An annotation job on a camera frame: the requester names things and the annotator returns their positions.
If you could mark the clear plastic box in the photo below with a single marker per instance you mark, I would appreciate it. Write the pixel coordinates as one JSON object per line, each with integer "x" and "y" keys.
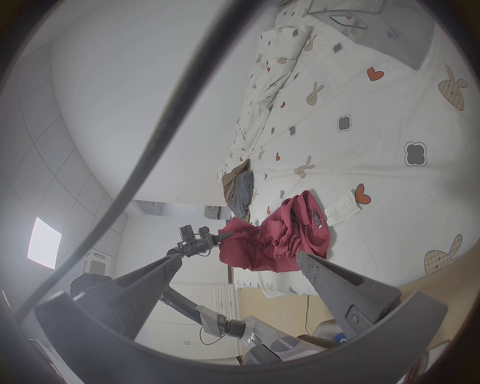
{"x": 393, "y": 33}

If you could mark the brown garment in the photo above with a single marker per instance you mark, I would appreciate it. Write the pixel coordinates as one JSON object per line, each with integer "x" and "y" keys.
{"x": 228, "y": 183}

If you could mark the square ceiling light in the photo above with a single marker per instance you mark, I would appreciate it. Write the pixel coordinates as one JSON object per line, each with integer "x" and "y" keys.
{"x": 44, "y": 243}

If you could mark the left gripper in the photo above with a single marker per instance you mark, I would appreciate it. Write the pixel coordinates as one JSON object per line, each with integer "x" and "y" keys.
{"x": 204, "y": 245}

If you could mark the white printed quilt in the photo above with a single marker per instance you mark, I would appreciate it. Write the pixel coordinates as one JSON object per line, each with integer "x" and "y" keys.
{"x": 262, "y": 97}

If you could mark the bed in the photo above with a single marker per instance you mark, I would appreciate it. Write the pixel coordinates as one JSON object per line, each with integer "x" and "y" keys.
{"x": 356, "y": 131}

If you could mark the grey garment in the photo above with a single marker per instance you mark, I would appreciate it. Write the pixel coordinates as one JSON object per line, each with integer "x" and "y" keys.
{"x": 243, "y": 191}

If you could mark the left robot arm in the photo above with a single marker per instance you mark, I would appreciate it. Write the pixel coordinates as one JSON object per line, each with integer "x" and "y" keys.
{"x": 210, "y": 318}

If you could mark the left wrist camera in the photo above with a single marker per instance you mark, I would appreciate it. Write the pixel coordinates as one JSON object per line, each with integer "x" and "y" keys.
{"x": 203, "y": 231}

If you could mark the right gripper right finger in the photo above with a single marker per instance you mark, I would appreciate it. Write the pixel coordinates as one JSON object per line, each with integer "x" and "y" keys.
{"x": 352, "y": 296}

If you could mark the red shirt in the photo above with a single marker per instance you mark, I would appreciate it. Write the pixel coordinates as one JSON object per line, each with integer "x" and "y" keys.
{"x": 270, "y": 243}

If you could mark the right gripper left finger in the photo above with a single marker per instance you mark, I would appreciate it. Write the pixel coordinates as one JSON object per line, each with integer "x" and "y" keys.
{"x": 127, "y": 296}

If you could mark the white chest of drawers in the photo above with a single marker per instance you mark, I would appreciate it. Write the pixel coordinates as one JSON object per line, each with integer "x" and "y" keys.
{"x": 225, "y": 302}

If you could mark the ceiling air vent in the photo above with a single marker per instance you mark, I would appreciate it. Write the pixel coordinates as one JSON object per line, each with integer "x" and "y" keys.
{"x": 96, "y": 265}

